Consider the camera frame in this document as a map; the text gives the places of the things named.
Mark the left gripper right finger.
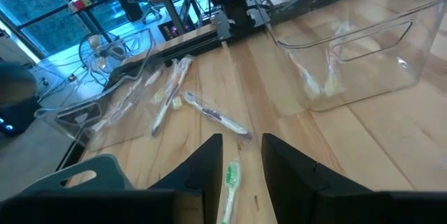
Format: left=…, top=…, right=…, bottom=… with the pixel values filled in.
left=261, top=133, right=447, bottom=224

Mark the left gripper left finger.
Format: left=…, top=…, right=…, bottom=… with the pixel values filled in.
left=0, top=133, right=224, bottom=224

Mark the teal plastic bin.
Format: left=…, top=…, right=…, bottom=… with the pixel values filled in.
left=23, top=154, right=134, bottom=193

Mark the clear plastic bin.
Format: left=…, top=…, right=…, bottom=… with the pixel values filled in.
left=34, top=27, right=165, bottom=152
left=254, top=0, right=447, bottom=113

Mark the green toothbrush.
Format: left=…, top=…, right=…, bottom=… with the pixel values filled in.
left=220, top=160, right=242, bottom=224

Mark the purple toothbrush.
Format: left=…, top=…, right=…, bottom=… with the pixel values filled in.
left=150, top=55, right=193, bottom=137
left=183, top=91, right=253, bottom=142
left=115, top=68, right=163, bottom=113
left=91, top=77, right=147, bottom=133
left=149, top=59, right=184, bottom=112

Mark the black floor fan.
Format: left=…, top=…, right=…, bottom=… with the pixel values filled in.
left=78, top=31, right=122, bottom=77

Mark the black floor cable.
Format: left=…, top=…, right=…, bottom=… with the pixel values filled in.
left=34, top=56, right=105, bottom=99

